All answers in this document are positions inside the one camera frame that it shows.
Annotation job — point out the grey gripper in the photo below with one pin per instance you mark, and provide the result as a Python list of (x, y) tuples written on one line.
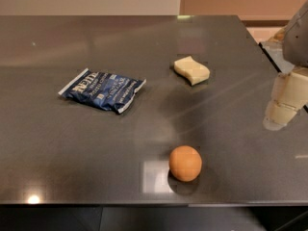
[(297, 43)]

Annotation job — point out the orange fruit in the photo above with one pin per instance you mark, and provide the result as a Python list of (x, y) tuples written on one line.
[(185, 163)]

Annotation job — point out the pale yellow wavy sponge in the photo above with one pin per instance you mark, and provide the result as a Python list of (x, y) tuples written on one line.
[(192, 70)]

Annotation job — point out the blue chip bag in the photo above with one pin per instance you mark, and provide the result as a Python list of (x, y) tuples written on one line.
[(102, 90)]

